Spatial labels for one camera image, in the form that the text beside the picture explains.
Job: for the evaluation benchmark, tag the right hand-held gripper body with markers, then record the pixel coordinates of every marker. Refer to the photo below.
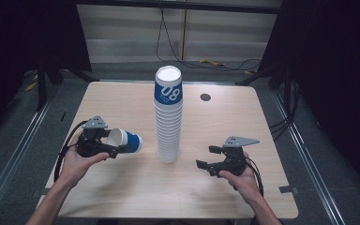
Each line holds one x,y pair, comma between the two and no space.
234,159

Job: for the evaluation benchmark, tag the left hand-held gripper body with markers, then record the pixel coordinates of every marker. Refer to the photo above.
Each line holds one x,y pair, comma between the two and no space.
90,140

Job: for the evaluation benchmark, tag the blue banded paper cup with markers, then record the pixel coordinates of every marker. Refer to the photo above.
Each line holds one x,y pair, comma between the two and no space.
128,140

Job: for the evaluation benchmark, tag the stack of white paper cups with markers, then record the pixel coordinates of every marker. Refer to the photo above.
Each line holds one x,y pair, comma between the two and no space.
168,125

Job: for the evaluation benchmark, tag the person's right hand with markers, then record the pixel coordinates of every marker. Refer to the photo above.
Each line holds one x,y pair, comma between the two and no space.
243,184

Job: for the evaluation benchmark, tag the person's left hand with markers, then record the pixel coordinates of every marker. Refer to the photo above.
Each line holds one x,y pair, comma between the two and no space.
75,162

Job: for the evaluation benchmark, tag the round dark table grommet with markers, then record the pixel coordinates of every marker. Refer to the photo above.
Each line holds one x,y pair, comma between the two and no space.
205,97

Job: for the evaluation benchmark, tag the grey tape tab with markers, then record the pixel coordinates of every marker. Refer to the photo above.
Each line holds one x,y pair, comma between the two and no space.
42,192
288,189

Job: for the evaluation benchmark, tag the black metal stand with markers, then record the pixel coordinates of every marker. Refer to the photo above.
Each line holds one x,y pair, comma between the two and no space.
43,87

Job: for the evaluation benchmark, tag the yellow tape strip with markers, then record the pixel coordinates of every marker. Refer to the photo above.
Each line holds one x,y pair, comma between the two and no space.
30,86

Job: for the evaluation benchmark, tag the yellow scrap on floor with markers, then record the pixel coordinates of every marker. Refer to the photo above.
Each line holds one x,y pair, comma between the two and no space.
212,62

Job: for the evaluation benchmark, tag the black curtain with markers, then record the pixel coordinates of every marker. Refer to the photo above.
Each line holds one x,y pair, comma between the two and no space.
28,34
334,78

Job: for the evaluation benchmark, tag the metal floor rail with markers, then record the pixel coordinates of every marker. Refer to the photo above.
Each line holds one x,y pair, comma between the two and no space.
309,162
9,156

